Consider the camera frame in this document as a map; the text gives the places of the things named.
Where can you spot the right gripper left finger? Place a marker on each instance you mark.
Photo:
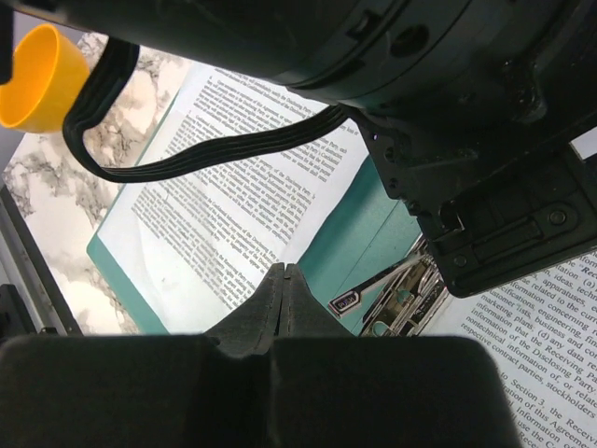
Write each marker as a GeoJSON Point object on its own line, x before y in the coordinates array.
{"type": "Point", "coordinates": [205, 390]}

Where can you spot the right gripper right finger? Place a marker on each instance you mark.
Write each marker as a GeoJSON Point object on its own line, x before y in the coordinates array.
{"type": "Point", "coordinates": [438, 391]}

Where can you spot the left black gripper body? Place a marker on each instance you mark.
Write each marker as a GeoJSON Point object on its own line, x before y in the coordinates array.
{"type": "Point", "coordinates": [501, 202]}

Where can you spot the teal file folder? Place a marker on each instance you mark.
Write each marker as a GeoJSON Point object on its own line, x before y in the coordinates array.
{"type": "Point", "coordinates": [345, 219]}

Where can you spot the printed paper sheets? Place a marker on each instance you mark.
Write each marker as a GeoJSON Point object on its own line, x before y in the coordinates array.
{"type": "Point", "coordinates": [214, 102]}

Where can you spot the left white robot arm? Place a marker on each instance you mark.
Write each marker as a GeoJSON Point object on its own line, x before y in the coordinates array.
{"type": "Point", "coordinates": [468, 108]}

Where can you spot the metal folder clip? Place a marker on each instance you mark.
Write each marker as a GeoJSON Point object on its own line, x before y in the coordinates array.
{"type": "Point", "coordinates": [407, 294]}

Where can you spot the orange bowl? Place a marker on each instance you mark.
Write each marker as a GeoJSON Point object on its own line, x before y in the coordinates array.
{"type": "Point", "coordinates": [49, 72]}

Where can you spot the aluminium frame rail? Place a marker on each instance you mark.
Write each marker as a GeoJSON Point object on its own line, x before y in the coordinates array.
{"type": "Point", "coordinates": [31, 301]}

